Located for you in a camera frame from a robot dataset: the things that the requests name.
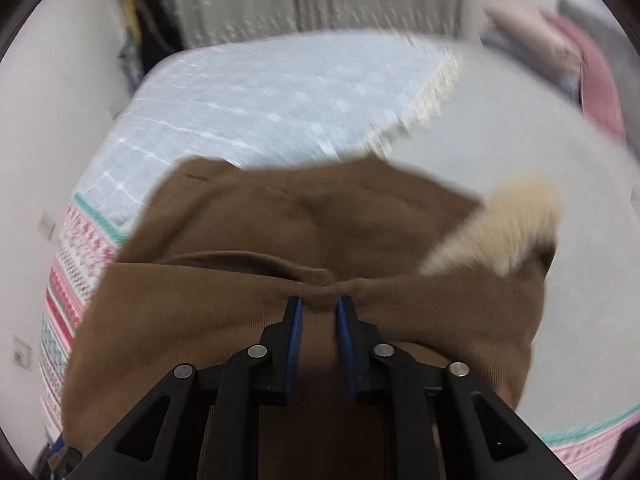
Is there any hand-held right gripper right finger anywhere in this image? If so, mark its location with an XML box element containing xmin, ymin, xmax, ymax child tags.
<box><xmin>336</xmin><ymin>295</ymin><xmax>576</xmax><ymax>480</ymax></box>

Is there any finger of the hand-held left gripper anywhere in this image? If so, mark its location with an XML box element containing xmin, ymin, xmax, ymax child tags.
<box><xmin>34</xmin><ymin>432</ymin><xmax>83</xmax><ymax>477</ymax></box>

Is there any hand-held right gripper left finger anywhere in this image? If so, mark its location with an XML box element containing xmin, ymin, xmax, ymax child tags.
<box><xmin>62</xmin><ymin>296</ymin><xmax>306</xmax><ymax>480</ymax></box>

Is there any brown coat with fur collar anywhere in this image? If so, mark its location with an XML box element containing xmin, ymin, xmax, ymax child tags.
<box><xmin>60</xmin><ymin>155</ymin><xmax>564</xmax><ymax>480</ymax></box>

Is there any pink patterned blanket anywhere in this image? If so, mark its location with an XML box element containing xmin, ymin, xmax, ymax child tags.
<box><xmin>39</xmin><ymin>192</ymin><xmax>637</xmax><ymax>480</ymax></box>

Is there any light blue quilted mattress pad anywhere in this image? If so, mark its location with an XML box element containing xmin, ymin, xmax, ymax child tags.
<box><xmin>75</xmin><ymin>30</ymin><xmax>464</xmax><ymax>229</ymax></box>

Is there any bed with grey sheet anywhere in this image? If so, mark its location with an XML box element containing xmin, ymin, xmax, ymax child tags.
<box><xmin>360</xmin><ymin>35</ymin><xmax>640</xmax><ymax>436</ymax></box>

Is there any blue-grey pillow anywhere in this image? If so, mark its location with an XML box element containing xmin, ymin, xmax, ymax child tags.
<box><xmin>552</xmin><ymin>67</ymin><xmax>586</xmax><ymax>108</ymax></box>

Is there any grey dotted curtain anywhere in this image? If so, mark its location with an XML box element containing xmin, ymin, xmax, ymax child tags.
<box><xmin>165</xmin><ymin>0</ymin><xmax>464</xmax><ymax>52</ymax></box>

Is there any pink pillow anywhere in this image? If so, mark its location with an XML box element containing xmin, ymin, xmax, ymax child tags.
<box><xmin>542</xmin><ymin>10</ymin><xmax>627</xmax><ymax>137</ymax></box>

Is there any beige pillow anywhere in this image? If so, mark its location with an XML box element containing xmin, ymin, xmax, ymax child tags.
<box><xmin>481</xmin><ymin>4</ymin><xmax>585</xmax><ymax>86</ymax></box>

